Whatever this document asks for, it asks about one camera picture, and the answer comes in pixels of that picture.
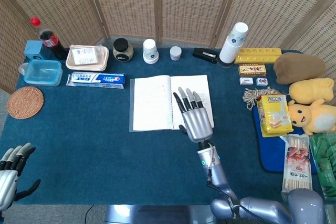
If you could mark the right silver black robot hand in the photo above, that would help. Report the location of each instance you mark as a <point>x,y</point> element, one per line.
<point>198,124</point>

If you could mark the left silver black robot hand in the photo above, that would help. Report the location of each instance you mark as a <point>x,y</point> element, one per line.
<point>8,184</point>

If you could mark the white spiral notebook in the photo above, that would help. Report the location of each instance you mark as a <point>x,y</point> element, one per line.
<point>152,103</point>

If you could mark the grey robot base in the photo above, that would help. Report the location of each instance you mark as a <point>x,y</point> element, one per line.
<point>157,214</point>

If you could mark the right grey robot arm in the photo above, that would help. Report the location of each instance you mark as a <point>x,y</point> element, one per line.
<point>262,207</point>

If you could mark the white tile red print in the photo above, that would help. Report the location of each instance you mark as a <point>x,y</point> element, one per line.
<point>246,80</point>

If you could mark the black stapler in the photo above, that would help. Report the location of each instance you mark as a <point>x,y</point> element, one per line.
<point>206,54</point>

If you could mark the small white jar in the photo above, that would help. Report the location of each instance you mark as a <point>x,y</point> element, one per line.
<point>175,53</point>

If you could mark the red yellow small box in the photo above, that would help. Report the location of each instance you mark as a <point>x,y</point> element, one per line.
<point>252,70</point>

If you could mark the white tile red figure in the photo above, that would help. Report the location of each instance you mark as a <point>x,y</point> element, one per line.
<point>261,81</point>

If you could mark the yellow biscuit package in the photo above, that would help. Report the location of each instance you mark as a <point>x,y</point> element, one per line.
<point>274,115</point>

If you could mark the blue mat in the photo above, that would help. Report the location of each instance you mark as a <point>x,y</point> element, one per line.
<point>270,153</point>

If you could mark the round woven rattan coaster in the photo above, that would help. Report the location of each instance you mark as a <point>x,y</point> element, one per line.
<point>25,101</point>

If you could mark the tall paper cup stack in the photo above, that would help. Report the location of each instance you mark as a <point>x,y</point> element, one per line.
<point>233,45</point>

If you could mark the short paper cup stack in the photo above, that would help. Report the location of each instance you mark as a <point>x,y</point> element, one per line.
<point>150,51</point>

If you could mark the yellow block with holes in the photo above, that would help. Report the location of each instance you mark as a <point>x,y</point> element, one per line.
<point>258,54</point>

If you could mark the blue felt table cloth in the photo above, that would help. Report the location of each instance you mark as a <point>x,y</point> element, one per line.
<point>105,155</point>

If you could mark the dark jar black lid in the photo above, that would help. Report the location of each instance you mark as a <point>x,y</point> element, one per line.
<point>122,51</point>

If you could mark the bamboo skewer package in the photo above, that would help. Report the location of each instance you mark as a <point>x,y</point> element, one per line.
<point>298,163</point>

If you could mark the blue white toothpaste box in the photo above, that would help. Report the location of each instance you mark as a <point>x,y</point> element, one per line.
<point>95,80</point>

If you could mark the yellow plush toy with face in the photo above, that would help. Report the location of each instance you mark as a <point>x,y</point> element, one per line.
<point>312,117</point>

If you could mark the brown plush toy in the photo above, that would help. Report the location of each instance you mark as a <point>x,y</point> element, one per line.
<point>299,68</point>

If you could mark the beige lunch box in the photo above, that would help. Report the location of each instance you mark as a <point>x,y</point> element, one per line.
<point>103,57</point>

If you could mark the clear container blue lid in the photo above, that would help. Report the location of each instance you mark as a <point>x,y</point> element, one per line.
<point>43,72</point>

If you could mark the plain yellow plush toy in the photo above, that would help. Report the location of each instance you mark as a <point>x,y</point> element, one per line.
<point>311,89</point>

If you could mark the woven folding screen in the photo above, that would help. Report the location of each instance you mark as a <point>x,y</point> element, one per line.
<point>183,3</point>

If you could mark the white paper packet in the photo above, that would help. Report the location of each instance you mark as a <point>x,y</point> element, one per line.
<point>84,54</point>

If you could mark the green packets bag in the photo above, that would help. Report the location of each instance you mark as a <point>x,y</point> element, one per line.
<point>325,166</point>

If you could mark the small light blue box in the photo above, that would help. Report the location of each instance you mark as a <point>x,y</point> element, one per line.
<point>33,50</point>

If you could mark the cola bottle red cap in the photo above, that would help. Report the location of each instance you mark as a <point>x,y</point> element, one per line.
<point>51,41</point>

